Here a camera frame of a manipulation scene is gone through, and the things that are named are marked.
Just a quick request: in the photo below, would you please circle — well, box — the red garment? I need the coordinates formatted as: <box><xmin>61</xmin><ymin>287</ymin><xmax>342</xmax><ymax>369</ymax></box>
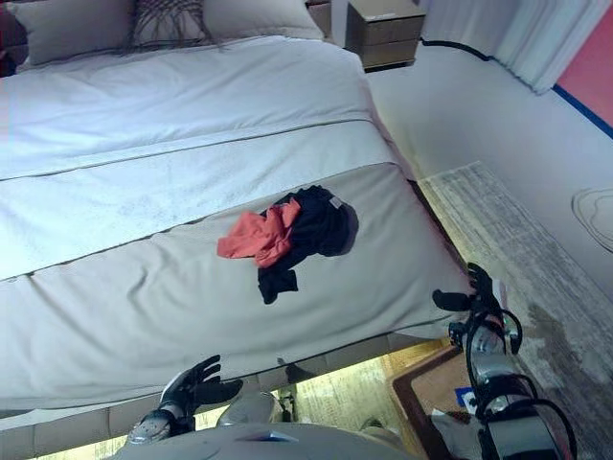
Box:
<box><xmin>217</xmin><ymin>199</ymin><xmax>303</xmax><ymax>269</ymax></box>

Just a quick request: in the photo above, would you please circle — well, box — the white textured bed sheet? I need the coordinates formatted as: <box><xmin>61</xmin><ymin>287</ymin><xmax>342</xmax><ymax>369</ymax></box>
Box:
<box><xmin>0</xmin><ymin>119</ymin><xmax>398</xmax><ymax>282</ymax></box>

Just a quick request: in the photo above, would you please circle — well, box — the white curtain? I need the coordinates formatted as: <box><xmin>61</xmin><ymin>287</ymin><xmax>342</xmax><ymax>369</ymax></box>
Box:
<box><xmin>420</xmin><ymin>0</ymin><xmax>604</xmax><ymax>95</ymax></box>

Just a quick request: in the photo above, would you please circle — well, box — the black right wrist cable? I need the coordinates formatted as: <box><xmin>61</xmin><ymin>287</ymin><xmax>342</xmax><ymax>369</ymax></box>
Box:
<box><xmin>471</xmin><ymin>306</ymin><xmax>580</xmax><ymax>460</ymax></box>

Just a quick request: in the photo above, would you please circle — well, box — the brown tufted headboard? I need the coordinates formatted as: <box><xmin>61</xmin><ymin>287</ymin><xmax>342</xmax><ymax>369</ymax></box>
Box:
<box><xmin>306</xmin><ymin>0</ymin><xmax>332</xmax><ymax>40</ymax></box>

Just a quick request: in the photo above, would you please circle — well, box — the white garment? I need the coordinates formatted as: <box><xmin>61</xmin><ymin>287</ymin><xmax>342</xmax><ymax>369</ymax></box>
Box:
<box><xmin>428</xmin><ymin>382</ymin><xmax>485</xmax><ymax>460</ymax></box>

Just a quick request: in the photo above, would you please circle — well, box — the grey striped rug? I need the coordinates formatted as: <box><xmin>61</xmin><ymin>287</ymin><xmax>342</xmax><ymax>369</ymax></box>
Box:
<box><xmin>286</xmin><ymin>160</ymin><xmax>613</xmax><ymax>460</ymax></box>

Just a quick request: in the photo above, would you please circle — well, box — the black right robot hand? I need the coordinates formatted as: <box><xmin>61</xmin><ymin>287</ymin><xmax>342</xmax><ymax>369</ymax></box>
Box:
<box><xmin>432</xmin><ymin>262</ymin><xmax>507</xmax><ymax>317</ymax></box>

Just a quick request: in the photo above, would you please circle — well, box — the dark baseboard strip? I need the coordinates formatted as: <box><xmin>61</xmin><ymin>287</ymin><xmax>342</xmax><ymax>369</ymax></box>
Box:
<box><xmin>553</xmin><ymin>83</ymin><xmax>613</xmax><ymax>138</ymax></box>

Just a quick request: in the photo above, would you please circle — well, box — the black garment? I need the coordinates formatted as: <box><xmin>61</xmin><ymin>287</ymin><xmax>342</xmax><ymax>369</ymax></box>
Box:
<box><xmin>257</xmin><ymin>185</ymin><xmax>360</xmax><ymax>306</ymax></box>

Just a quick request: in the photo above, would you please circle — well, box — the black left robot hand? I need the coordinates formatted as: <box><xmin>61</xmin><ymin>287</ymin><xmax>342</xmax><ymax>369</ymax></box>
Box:
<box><xmin>160</xmin><ymin>354</ymin><xmax>244</xmax><ymax>418</ymax></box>

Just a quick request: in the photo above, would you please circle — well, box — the brown wicker laundry basket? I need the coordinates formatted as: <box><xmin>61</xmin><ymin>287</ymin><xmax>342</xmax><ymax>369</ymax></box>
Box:
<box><xmin>390</xmin><ymin>344</ymin><xmax>485</xmax><ymax>460</ymax></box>

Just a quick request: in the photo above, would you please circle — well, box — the bed with grey cover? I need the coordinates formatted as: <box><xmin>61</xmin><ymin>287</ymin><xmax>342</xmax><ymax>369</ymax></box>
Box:
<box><xmin>0</xmin><ymin>161</ymin><xmax>473</xmax><ymax>411</ymax></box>

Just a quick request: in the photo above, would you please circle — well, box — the brown wooden nightstand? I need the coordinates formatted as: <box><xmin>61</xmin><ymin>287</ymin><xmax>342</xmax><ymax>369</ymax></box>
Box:
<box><xmin>344</xmin><ymin>0</ymin><xmax>427</xmax><ymax>73</ymax></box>

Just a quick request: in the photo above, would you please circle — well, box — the white oval floor mat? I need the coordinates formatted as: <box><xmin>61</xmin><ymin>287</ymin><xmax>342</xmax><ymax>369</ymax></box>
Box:
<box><xmin>571</xmin><ymin>186</ymin><xmax>613</xmax><ymax>255</ymax></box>

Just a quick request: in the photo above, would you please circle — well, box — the white duvet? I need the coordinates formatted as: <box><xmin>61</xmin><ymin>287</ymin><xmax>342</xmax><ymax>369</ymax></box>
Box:
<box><xmin>0</xmin><ymin>35</ymin><xmax>377</xmax><ymax>181</ymax></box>

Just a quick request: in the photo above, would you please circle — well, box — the grey robot torso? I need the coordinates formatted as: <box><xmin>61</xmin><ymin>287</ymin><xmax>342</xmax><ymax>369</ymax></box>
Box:
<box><xmin>112</xmin><ymin>421</ymin><xmax>418</xmax><ymax>460</ymax></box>

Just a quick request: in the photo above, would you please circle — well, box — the patterned decorative pillow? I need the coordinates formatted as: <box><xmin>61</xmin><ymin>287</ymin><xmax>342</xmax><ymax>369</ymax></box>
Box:
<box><xmin>122</xmin><ymin>0</ymin><xmax>221</xmax><ymax>52</ymax></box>

